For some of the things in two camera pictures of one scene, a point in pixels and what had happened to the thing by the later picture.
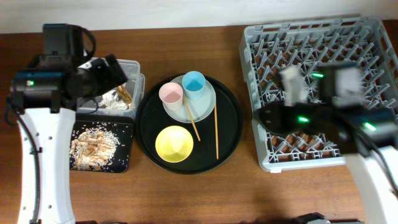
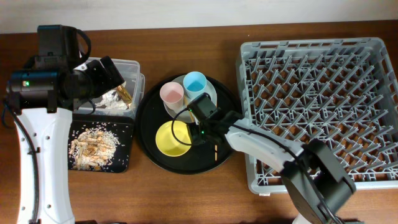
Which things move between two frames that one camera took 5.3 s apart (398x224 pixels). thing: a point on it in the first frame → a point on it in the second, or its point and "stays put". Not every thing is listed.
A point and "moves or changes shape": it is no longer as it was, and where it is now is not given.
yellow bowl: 174,144 moves or changes shape
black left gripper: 113,78 stays put
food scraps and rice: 92,149 stays put
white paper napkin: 109,98 stays put
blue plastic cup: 193,84 stays put
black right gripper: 283,124 → 195,135
